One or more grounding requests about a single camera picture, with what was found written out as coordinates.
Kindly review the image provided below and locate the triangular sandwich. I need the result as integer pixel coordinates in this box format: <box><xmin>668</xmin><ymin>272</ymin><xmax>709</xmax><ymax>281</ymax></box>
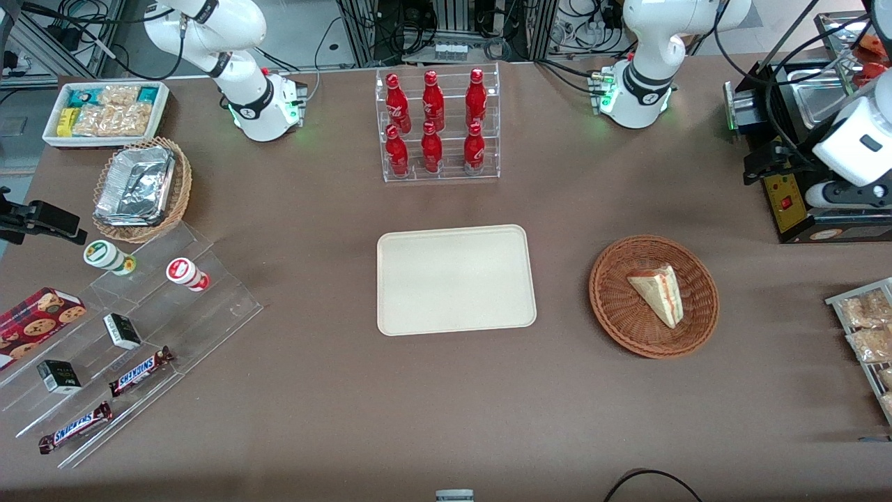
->
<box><xmin>626</xmin><ymin>264</ymin><xmax>684</xmax><ymax>329</ymax></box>

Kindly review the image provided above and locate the brown round wicker basket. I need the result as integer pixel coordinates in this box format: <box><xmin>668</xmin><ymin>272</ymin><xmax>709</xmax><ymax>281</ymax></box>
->
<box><xmin>589</xmin><ymin>235</ymin><xmax>720</xmax><ymax>360</ymax></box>

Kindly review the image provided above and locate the beige plastic tray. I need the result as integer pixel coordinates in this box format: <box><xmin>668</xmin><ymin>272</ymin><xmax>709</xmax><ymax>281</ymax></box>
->
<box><xmin>377</xmin><ymin>225</ymin><xmax>537</xmax><ymax>337</ymax></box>

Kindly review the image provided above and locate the light tan wicker basket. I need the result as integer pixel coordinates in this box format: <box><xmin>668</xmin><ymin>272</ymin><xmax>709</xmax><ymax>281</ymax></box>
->
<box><xmin>92</xmin><ymin>137</ymin><xmax>192</xmax><ymax>244</ymax></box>

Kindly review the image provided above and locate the black hot food warmer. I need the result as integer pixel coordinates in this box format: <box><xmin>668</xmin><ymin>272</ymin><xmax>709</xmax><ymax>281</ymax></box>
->
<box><xmin>725</xmin><ymin>10</ymin><xmax>892</xmax><ymax>245</ymax></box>

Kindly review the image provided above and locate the red cola bottle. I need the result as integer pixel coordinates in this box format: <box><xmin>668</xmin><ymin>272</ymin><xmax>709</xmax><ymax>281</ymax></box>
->
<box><xmin>422</xmin><ymin>70</ymin><xmax>445</xmax><ymax>132</ymax></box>
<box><xmin>463</xmin><ymin>122</ymin><xmax>486</xmax><ymax>175</ymax></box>
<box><xmin>385</xmin><ymin>125</ymin><xmax>410</xmax><ymax>177</ymax></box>
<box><xmin>385</xmin><ymin>73</ymin><xmax>412</xmax><ymax>135</ymax></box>
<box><xmin>465</xmin><ymin>68</ymin><xmax>488</xmax><ymax>128</ymax></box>
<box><xmin>421</xmin><ymin>121</ymin><xmax>443</xmax><ymax>174</ymax></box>

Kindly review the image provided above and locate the clear acrylic bottle rack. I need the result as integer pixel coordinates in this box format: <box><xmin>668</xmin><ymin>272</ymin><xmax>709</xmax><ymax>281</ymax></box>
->
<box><xmin>375</xmin><ymin>63</ymin><xmax>501</xmax><ymax>183</ymax></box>

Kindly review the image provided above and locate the clear acrylic stepped stand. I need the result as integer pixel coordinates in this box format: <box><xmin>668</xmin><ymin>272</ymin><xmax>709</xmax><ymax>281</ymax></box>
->
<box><xmin>0</xmin><ymin>220</ymin><xmax>264</xmax><ymax>469</ymax></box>

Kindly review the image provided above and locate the red-lidded white cup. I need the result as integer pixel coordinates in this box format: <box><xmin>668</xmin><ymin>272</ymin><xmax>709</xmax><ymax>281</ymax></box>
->
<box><xmin>166</xmin><ymin>257</ymin><xmax>210</xmax><ymax>292</ymax></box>

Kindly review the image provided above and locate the silver foil container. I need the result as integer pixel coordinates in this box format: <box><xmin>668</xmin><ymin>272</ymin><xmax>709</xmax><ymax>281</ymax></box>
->
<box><xmin>94</xmin><ymin>145</ymin><xmax>175</xmax><ymax>227</ymax></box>

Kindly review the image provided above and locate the clear bag of rice crackers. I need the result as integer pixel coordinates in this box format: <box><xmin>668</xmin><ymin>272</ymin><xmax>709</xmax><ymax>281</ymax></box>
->
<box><xmin>73</xmin><ymin>105</ymin><xmax>151</xmax><ymax>137</ymax></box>
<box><xmin>98</xmin><ymin>85</ymin><xmax>140</xmax><ymax>109</ymax></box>

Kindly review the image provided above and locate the brown Snickers bar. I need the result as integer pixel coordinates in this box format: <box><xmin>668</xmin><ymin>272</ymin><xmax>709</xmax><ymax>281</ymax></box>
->
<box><xmin>109</xmin><ymin>346</ymin><xmax>175</xmax><ymax>398</ymax></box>
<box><xmin>38</xmin><ymin>401</ymin><xmax>114</xmax><ymax>455</ymax></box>

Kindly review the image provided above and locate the white rectangular snack bin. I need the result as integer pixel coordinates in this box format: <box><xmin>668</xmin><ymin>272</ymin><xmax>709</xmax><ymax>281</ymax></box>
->
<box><xmin>42</xmin><ymin>81</ymin><xmax>170</xmax><ymax>149</ymax></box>

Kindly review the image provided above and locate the small black carton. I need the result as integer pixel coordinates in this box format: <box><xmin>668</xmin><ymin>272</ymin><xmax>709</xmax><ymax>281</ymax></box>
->
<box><xmin>103</xmin><ymin>313</ymin><xmax>143</xmax><ymax>351</ymax></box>
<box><xmin>36</xmin><ymin>360</ymin><xmax>82</xmax><ymax>395</ymax></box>

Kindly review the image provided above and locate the green-lidded white cup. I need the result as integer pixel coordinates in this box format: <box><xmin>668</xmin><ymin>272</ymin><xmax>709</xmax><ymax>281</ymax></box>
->
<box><xmin>83</xmin><ymin>239</ymin><xmax>137</xmax><ymax>277</ymax></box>

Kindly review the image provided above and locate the red cookie box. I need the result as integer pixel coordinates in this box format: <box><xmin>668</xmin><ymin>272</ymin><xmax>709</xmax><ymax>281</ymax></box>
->
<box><xmin>0</xmin><ymin>287</ymin><xmax>87</xmax><ymax>370</ymax></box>

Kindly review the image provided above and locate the grey wire rack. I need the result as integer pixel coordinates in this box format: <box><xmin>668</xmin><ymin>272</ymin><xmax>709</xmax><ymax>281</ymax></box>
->
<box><xmin>825</xmin><ymin>277</ymin><xmax>892</xmax><ymax>426</ymax></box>

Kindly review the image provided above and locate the black cable loop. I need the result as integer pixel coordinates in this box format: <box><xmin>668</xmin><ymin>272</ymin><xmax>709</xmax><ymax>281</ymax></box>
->
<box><xmin>603</xmin><ymin>469</ymin><xmax>705</xmax><ymax>502</ymax></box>

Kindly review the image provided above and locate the aluminium frame rack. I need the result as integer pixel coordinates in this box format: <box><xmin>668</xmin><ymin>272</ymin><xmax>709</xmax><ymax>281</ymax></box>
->
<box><xmin>338</xmin><ymin>0</ymin><xmax>558</xmax><ymax>67</ymax></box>

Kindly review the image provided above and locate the black clamp mount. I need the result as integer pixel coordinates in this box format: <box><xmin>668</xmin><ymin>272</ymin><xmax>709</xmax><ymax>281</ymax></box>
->
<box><xmin>0</xmin><ymin>187</ymin><xmax>88</xmax><ymax>246</ymax></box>

